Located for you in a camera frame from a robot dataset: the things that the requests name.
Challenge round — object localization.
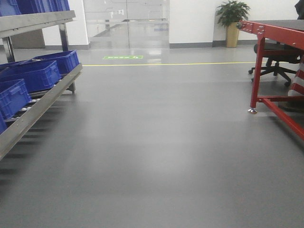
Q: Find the blue crate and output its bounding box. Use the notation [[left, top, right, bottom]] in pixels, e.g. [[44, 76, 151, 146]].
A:
[[0, 61, 62, 92], [0, 79, 31, 120], [31, 50, 80, 75]]

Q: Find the blue crates upper shelf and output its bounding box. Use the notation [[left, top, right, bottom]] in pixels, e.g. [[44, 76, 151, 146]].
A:
[[0, 0, 70, 17]]

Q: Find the blue crate middle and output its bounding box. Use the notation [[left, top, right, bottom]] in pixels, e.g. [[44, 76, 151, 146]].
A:
[[0, 61, 62, 92]]

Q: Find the blue crate far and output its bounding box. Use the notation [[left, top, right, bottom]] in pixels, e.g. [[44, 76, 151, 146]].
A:
[[31, 50, 80, 75]]

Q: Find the glass double door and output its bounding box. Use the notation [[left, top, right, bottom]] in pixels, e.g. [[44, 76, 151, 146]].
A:
[[84, 0, 170, 49]]

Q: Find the black office chair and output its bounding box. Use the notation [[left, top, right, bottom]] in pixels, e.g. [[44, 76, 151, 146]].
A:
[[260, 42, 304, 87]]

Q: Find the red frame table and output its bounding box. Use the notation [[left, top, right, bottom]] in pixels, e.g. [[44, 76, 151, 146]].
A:
[[236, 19, 304, 138]]

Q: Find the blue crate near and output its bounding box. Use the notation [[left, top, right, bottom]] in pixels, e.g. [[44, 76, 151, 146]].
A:
[[0, 79, 31, 120]]

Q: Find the potted green plant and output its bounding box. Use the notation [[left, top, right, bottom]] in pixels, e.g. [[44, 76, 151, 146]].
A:
[[216, 0, 251, 48]]

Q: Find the stainless steel flow rack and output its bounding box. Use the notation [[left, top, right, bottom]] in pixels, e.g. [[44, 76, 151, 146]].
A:
[[0, 10, 82, 158]]

